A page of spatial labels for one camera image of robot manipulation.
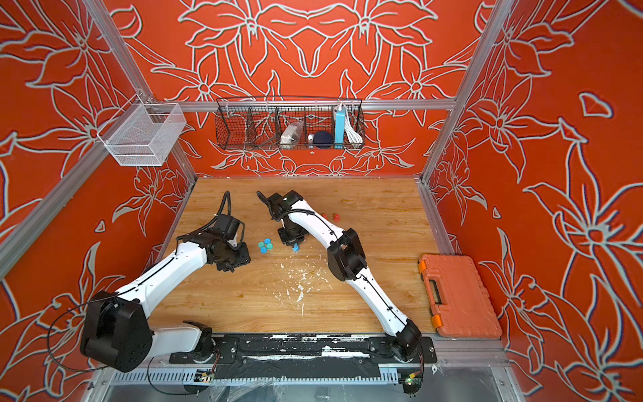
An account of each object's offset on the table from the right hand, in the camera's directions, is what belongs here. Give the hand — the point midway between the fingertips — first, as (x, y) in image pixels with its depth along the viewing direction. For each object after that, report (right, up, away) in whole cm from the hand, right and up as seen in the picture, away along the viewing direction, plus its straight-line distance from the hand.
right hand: (288, 244), depth 93 cm
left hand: (-13, -3, -7) cm, 16 cm away
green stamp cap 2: (-8, -1, +3) cm, 8 cm away
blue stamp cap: (-9, +1, +5) cm, 10 cm away
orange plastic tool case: (+56, -15, -15) cm, 60 cm away
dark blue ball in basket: (+14, +40, +2) cm, 43 cm away
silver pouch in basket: (+1, +42, -1) cm, 42 cm away
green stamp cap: (-11, -1, +4) cm, 12 cm away
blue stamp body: (+3, -1, 0) cm, 3 cm away
